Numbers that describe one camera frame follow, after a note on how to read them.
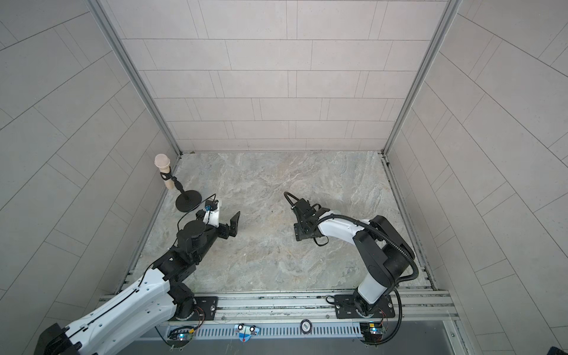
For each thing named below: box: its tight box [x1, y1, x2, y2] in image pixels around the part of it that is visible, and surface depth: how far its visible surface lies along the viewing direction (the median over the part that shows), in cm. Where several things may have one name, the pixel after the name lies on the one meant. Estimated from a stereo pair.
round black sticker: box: [299, 318, 313, 335], surface depth 69 cm
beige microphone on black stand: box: [153, 153, 203, 213], surface depth 94 cm
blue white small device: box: [233, 323, 260, 343], surface depth 67 cm
